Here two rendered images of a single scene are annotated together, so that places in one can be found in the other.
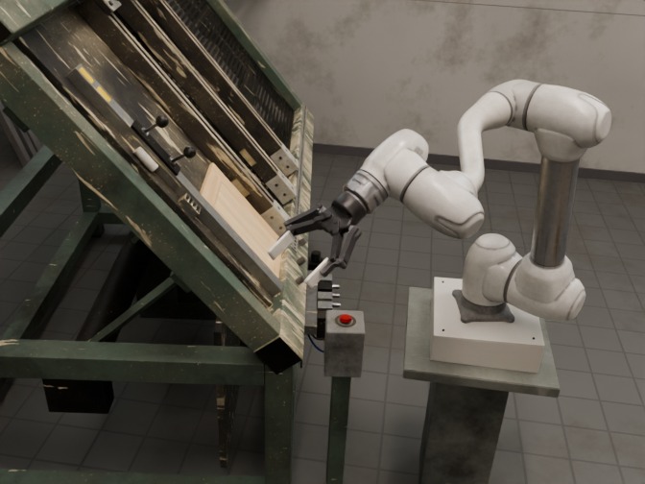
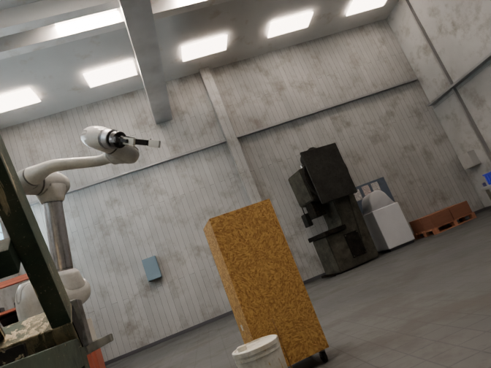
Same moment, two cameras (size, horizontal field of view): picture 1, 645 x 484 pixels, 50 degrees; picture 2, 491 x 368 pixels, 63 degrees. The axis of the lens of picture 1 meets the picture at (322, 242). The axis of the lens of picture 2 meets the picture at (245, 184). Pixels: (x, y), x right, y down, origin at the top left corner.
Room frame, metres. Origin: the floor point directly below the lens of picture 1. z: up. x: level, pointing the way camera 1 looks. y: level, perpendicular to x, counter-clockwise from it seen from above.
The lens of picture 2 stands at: (1.44, 1.64, 0.79)
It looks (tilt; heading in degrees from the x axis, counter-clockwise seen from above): 12 degrees up; 252
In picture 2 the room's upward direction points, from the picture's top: 21 degrees counter-clockwise
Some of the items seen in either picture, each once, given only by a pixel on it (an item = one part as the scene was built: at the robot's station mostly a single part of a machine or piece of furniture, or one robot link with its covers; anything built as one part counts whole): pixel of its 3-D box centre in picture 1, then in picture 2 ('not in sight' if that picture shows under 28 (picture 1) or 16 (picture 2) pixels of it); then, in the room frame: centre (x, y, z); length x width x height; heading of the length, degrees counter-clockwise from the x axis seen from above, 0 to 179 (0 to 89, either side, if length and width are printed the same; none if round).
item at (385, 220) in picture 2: not in sight; (384, 219); (-4.58, -7.40, 0.77); 0.78 x 0.66 x 1.54; 173
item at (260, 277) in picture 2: not in sight; (263, 289); (0.64, -1.44, 0.63); 0.50 x 0.42 x 1.25; 179
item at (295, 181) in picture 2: not in sight; (324, 208); (-3.05, -7.20, 1.55); 1.59 x 1.42 x 3.10; 173
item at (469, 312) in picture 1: (482, 297); not in sight; (1.99, -0.56, 0.89); 0.22 x 0.18 x 0.06; 3
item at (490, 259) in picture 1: (490, 267); (36, 301); (1.97, -0.56, 1.03); 0.18 x 0.16 x 0.22; 50
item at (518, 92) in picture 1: (515, 102); (23, 182); (1.87, -0.52, 1.62); 0.18 x 0.14 x 0.13; 140
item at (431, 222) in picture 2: not in sight; (441, 220); (-5.89, -7.08, 0.24); 1.36 x 0.98 x 0.47; 173
